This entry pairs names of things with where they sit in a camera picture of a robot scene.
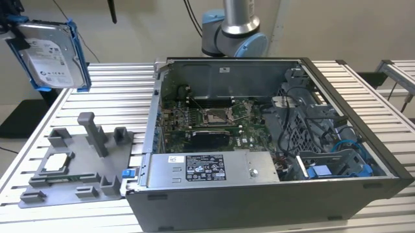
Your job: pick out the metal slat side table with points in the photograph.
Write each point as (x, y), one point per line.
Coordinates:
(401, 70)

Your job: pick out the grey parts rack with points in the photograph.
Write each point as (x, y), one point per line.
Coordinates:
(85, 170)

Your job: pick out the CPU socket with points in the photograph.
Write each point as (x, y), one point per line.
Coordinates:
(215, 117)

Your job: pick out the blue case latch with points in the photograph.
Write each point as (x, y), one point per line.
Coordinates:
(129, 174)

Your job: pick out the green motherboard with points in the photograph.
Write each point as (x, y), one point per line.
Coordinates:
(253, 136)

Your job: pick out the blue carrier in bay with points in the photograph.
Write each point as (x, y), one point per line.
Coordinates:
(320, 172)

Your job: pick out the silver CPU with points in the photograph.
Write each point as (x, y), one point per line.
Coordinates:
(57, 162)

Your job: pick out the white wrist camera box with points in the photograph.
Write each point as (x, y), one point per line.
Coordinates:
(9, 36)

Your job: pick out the grey perforated disk bay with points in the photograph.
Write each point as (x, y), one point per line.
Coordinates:
(302, 131)

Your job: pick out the black graphics card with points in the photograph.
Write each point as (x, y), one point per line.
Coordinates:
(209, 138)

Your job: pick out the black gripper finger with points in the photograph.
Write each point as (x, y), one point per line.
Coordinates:
(21, 43)

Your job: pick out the black floor mat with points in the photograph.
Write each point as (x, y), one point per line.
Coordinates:
(19, 121)

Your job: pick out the black open PC case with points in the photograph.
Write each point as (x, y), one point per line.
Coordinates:
(227, 208)

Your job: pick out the silver power supply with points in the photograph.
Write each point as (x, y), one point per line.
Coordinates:
(162, 174)

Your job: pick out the grey disk bay bracket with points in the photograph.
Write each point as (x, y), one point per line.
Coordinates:
(344, 157)

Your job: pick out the hard disk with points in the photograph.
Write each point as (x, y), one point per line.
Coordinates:
(49, 60)

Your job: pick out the black antenna rod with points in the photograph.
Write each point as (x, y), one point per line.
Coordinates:
(113, 11)

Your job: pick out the black box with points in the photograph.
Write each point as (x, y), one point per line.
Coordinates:
(373, 80)

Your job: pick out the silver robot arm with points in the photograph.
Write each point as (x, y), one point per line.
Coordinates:
(239, 14)

